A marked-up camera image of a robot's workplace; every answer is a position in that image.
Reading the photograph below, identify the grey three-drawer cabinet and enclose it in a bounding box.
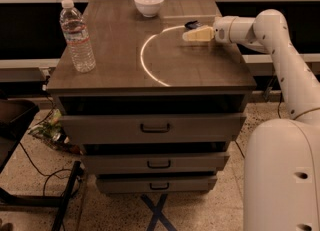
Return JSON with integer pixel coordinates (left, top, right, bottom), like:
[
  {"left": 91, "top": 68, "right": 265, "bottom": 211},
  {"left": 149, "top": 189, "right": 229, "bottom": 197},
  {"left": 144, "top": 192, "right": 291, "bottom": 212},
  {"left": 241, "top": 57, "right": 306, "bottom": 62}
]
[{"left": 48, "top": 0, "right": 256, "bottom": 180}]

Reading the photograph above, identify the black table frame left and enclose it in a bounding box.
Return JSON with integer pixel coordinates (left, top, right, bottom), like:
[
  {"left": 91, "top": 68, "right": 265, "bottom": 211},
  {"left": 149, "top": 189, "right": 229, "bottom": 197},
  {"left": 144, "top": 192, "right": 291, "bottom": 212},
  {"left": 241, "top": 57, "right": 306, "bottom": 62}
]
[{"left": 0, "top": 98, "right": 82, "bottom": 231}]

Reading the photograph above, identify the green snack bag pile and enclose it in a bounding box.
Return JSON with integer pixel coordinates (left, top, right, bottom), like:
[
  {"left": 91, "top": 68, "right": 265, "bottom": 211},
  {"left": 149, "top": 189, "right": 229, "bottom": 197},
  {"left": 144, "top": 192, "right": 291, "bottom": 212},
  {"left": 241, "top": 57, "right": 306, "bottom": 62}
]
[{"left": 29, "top": 109, "right": 81, "bottom": 155}]

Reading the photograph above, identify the white ceramic bowl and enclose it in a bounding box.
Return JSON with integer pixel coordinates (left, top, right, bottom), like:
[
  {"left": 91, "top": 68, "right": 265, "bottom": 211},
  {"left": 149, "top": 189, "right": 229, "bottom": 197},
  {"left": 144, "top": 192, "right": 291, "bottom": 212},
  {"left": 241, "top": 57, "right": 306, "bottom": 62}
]
[{"left": 134, "top": 0, "right": 164, "bottom": 17}]

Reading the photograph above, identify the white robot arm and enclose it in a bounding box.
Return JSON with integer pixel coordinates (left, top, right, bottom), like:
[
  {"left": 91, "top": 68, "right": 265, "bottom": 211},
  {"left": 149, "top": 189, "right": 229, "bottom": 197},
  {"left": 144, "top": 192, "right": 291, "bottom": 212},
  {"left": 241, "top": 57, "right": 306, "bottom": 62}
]
[{"left": 183, "top": 9, "right": 320, "bottom": 231}]

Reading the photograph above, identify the bottom grey drawer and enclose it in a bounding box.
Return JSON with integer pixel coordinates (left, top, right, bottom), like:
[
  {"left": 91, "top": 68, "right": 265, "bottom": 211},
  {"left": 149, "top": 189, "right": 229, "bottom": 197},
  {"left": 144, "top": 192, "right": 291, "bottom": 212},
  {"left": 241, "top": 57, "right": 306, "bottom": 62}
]
[{"left": 96, "top": 175, "right": 217, "bottom": 194}]

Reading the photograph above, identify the middle grey drawer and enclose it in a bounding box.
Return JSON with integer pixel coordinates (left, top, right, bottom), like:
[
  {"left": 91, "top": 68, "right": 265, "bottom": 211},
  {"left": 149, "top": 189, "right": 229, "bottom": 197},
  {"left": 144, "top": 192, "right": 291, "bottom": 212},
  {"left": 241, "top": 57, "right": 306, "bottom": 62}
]
[{"left": 82, "top": 152, "right": 229, "bottom": 175}]

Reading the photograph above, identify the clear plastic water bottle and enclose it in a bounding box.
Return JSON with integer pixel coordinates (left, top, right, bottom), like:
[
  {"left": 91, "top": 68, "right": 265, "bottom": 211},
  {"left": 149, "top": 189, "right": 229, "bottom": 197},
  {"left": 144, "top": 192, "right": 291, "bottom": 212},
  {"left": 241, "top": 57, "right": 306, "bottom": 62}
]
[{"left": 59, "top": 0, "right": 96, "bottom": 73}]

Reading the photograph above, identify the grey drawer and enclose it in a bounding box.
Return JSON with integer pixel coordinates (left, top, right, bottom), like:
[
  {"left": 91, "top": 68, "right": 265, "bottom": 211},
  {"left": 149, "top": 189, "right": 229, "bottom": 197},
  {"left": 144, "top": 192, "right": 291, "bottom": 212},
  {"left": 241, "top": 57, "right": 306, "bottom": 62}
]
[
  {"left": 82, "top": 152, "right": 229, "bottom": 175},
  {"left": 60, "top": 113, "right": 246, "bottom": 145},
  {"left": 96, "top": 175, "right": 217, "bottom": 194}
]

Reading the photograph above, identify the black floor cable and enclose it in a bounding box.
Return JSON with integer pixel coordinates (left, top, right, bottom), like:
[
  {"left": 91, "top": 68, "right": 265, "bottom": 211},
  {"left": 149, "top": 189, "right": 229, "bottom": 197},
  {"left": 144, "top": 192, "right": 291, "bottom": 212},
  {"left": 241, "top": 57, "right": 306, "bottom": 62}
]
[
  {"left": 18, "top": 141, "right": 81, "bottom": 199},
  {"left": 233, "top": 140, "right": 246, "bottom": 160}
]

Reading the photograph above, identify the black floor cable right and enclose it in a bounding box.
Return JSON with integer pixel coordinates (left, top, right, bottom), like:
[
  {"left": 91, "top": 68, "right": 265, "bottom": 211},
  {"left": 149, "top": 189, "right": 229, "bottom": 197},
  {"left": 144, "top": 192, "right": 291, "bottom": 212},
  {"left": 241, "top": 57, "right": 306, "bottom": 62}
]
[{"left": 233, "top": 140, "right": 246, "bottom": 160}]

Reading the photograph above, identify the top grey drawer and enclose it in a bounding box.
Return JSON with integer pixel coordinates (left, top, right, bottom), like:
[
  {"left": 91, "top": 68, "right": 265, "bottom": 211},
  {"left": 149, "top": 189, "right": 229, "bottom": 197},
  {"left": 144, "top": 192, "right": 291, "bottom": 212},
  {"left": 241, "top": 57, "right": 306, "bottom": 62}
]
[{"left": 60, "top": 113, "right": 246, "bottom": 145}]

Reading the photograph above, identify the black floor cable left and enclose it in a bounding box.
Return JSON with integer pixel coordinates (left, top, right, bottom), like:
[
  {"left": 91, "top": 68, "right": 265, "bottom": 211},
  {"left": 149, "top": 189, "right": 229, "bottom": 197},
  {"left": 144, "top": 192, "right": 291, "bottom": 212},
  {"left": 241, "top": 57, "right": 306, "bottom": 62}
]
[{"left": 18, "top": 141, "right": 81, "bottom": 199}]

